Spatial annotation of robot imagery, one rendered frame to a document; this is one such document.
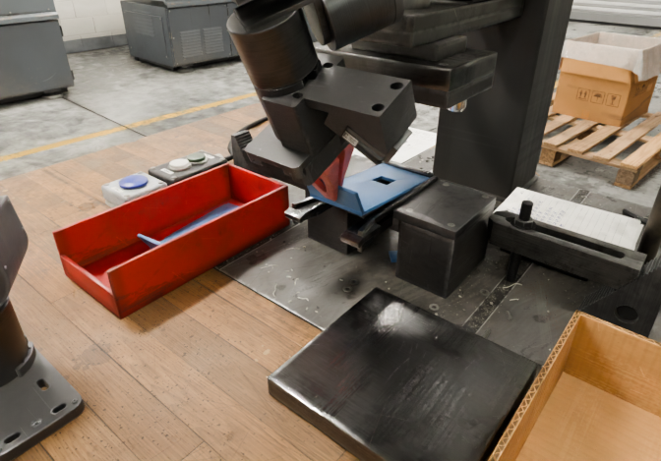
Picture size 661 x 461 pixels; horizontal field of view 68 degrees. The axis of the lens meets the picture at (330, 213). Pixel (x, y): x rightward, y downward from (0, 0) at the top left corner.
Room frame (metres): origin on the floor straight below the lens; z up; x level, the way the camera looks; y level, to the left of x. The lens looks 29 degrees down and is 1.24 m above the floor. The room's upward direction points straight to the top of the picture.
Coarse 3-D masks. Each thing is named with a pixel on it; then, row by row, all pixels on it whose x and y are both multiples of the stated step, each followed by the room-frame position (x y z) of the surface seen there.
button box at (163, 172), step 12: (264, 120) 1.01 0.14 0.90; (228, 144) 0.86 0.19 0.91; (216, 156) 0.75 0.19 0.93; (228, 156) 0.78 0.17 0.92; (156, 168) 0.70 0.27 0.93; (168, 168) 0.70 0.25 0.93; (192, 168) 0.70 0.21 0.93; (204, 168) 0.70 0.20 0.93; (168, 180) 0.66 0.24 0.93; (180, 180) 0.67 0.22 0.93
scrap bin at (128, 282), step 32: (160, 192) 0.56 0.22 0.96; (192, 192) 0.60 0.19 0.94; (224, 192) 0.64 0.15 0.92; (256, 192) 0.61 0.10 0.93; (96, 224) 0.50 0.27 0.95; (128, 224) 0.52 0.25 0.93; (160, 224) 0.56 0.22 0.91; (224, 224) 0.50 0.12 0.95; (256, 224) 0.53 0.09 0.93; (288, 224) 0.58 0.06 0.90; (64, 256) 0.46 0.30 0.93; (96, 256) 0.49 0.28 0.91; (128, 256) 0.50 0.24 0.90; (160, 256) 0.43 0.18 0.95; (192, 256) 0.46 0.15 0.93; (224, 256) 0.49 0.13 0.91; (96, 288) 0.41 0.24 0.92; (128, 288) 0.40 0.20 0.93; (160, 288) 0.42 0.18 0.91
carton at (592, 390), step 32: (576, 320) 0.31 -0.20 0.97; (576, 352) 0.31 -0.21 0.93; (608, 352) 0.30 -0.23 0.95; (640, 352) 0.28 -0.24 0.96; (544, 384) 0.25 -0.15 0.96; (576, 384) 0.30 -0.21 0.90; (608, 384) 0.29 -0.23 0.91; (640, 384) 0.28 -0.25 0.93; (544, 416) 0.27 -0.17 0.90; (576, 416) 0.27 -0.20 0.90; (608, 416) 0.27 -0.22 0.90; (640, 416) 0.27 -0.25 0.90; (512, 448) 0.21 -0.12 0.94; (544, 448) 0.24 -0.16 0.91; (576, 448) 0.24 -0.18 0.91; (608, 448) 0.24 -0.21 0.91; (640, 448) 0.24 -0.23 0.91
